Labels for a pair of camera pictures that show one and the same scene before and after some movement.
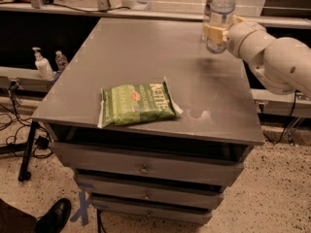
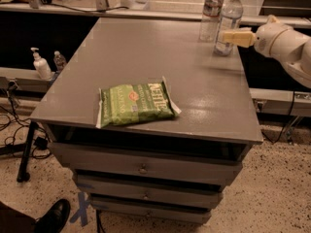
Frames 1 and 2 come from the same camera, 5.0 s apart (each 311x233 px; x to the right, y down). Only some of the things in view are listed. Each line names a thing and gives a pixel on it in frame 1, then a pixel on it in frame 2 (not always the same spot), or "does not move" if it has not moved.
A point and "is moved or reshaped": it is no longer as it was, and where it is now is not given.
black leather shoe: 54,217 does not move
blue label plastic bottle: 220,11 is moved or reshaped
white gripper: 237,38 → 266,40
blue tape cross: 84,203 does not move
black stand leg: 25,173 does not move
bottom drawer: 155,210 does not move
